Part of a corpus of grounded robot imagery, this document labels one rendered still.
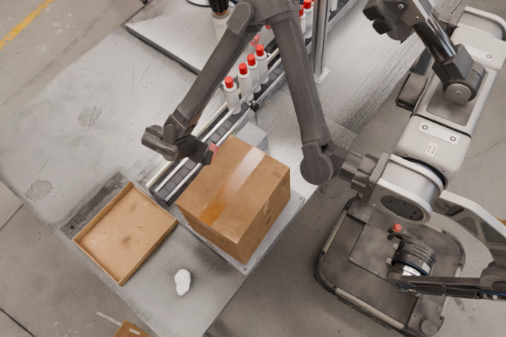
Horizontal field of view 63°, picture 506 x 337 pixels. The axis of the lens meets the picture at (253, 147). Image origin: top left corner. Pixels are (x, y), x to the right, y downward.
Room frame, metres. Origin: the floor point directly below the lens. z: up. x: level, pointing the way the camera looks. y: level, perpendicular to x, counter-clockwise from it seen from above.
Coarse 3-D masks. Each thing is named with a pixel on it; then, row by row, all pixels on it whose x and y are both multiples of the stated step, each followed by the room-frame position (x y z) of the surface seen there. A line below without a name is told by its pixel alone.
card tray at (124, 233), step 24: (120, 192) 0.72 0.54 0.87; (96, 216) 0.64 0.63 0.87; (120, 216) 0.64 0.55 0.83; (144, 216) 0.62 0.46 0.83; (168, 216) 0.60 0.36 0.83; (72, 240) 0.56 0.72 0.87; (96, 240) 0.56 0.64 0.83; (120, 240) 0.54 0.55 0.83; (144, 240) 0.52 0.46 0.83; (120, 264) 0.45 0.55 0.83
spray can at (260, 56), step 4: (260, 44) 1.15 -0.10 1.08; (256, 48) 1.14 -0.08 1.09; (260, 48) 1.13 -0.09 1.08; (256, 52) 1.13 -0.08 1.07; (260, 52) 1.12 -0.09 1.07; (264, 52) 1.14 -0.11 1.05; (256, 56) 1.13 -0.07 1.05; (260, 56) 1.12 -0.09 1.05; (264, 56) 1.12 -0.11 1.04; (256, 60) 1.12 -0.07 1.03; (260, 60) 1.11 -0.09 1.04; (264, 60) 1.12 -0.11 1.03; (260, 64) 1.11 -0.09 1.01; (264, 64) 1.12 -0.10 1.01; (260, 68) 1.12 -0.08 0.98; (264, 68) 1.12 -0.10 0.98; (260, 72) 1.12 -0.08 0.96; (264, 72) 1.12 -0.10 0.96; (260, 76) 1.12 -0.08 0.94; (268, 76) 1.13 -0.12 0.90; (264, 80) 1.11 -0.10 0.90; (268, 80) 1.13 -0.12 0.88
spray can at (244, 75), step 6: (240, 66) 1.06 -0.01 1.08; (246, 66) 1.05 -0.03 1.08; (240, 72) 1.05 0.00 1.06; (246, 72) 1.05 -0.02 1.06; (240, 78) 1.04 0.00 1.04; (246, 78) 1.04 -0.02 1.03; (240, 84) 1.05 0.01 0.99; (246, 84) 1.04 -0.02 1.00; (240, 90) 1.05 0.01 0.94; (246, 90) 1.04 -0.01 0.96; (252, 96) 1.05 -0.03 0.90
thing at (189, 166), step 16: (272, 64) 1.22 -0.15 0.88; (272, 80) 1.13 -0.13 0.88; (240, 96) 1.07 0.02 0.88; (256, 96) 1.06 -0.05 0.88; (224, 112) 1.00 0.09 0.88; (240, 112) 0.99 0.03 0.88; (208, 128) 0.94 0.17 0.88; (224, 128) 0.92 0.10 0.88; (208, 144) 0.86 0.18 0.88; (192, 160) 0.80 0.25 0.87; (160, 176) 0.75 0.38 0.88; (176, 176) 0.74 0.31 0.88; (160, 192) 0.69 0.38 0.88
